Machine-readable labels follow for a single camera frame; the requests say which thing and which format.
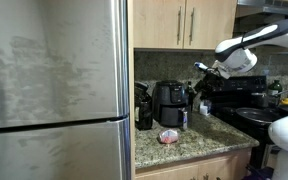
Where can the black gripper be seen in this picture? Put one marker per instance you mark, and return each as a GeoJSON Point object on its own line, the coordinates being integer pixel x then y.
{"type": "Point", "coordinates": [213, 79]}

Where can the black air fryer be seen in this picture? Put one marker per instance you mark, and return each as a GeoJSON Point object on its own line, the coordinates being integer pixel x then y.
{"type": "Point", "coordinates": [169, 100]}

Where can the wooden cabinet door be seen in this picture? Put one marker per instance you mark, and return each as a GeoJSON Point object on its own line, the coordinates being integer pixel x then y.
{"type": "Point", "coordinates": [155, 23]}
{"type": "Point", "coordinates": [214, 23]}

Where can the dark robot base platform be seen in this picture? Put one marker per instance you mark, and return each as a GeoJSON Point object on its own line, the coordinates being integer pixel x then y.
{"type": "Point", "coordinates": [260, 173]}

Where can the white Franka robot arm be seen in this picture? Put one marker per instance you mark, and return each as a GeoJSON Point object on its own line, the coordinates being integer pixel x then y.
{"type": "Point", "coordinates": [237, 60]}

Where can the dark glass bottle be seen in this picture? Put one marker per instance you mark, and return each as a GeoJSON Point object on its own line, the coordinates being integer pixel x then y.
{"type": "Point", "coordinates": [190, 96]}

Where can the white and blue carton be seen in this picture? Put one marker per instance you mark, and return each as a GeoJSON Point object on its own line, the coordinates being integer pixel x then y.
{"type": "Point", "coordinates": [204, 109]}

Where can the black electric stove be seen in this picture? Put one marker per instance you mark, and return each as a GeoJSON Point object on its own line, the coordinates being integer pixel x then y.
{"type": "Point", "coordinates": [247, 83]}

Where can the stainless steel saucepan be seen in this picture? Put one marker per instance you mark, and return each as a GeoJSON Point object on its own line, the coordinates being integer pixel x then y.
{"type": "Point", "coordinates": [259, 100]}

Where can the black frying pan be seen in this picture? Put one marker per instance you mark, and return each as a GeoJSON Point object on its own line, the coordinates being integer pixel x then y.
{"type": "Point", "coordinates": [257, 115]}

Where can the black coffee maker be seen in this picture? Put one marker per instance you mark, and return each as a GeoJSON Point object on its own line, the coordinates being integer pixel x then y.
{"type": "Point", "coordinates": [143, 110]}

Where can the green glass bottle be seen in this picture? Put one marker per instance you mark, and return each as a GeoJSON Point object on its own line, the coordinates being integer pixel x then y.
{"type": "Point", "coordinates": [274, 87]}

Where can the tall wooden side panel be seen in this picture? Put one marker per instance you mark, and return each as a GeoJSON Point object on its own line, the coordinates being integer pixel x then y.
{"type": "Point", "coordinates": [131, 83]}

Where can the small yellow object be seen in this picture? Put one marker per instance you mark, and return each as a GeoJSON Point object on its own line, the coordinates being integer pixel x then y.
{"type": "Point", "coordinates": [285, 101]}

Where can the wooden base cabinet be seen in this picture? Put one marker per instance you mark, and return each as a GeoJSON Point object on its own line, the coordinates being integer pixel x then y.
{"type": "Point", "coordinates": [170, 173]}

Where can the range hood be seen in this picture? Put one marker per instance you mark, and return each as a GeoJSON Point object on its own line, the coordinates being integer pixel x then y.
{"type": "Point", "coordinates": [277, 8]}

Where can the stainless steel refrigerator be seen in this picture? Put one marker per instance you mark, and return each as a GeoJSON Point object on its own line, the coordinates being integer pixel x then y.
{"type": "Point", "coordinates": [50, 66]}

